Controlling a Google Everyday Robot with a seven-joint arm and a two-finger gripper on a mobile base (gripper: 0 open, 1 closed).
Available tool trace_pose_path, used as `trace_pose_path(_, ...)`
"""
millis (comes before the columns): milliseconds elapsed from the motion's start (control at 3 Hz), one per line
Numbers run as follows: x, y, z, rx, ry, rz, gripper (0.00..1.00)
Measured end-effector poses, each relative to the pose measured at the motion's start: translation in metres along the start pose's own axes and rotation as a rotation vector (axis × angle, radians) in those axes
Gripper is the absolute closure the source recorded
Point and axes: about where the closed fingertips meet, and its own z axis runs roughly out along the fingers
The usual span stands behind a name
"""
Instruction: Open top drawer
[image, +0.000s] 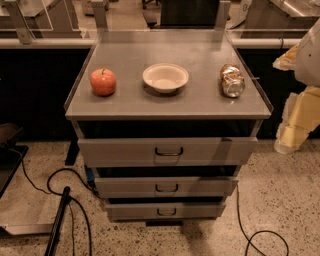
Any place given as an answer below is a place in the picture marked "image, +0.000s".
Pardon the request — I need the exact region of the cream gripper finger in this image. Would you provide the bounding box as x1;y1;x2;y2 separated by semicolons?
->
272;44;298;71
274;86;320;154

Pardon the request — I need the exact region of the grey top drawer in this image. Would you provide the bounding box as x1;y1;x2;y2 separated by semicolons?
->
78;137;257;167

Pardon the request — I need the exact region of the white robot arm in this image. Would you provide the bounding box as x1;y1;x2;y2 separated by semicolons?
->
273;19;320;154

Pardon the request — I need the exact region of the grey drawer cabinet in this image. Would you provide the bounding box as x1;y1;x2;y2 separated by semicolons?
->
66;30;272;222

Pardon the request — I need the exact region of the crushed metal can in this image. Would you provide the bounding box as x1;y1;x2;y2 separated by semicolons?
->
220;64;245;98

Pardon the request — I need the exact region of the white bowl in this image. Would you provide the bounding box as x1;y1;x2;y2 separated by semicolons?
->
142;63;189;93

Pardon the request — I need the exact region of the red apple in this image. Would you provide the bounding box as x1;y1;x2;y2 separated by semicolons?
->
90;68;117;96

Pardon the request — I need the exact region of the black pole stand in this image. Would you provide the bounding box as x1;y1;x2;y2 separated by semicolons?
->
45;186;70;256

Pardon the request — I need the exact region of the dark equipment at left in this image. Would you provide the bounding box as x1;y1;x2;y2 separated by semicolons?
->
0;123;28;198

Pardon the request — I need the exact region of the black cable on right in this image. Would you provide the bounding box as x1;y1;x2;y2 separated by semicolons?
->
235;185;290;256

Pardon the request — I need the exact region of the black cable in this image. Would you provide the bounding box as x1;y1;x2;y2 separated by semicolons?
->
9;148;99;256
235;185;290;256

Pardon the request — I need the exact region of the black cable on left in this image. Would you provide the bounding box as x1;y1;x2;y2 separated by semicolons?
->
9;148;99;256

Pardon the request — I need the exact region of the white horizontal rail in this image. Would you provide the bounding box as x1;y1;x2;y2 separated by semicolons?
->
0;38;300;49

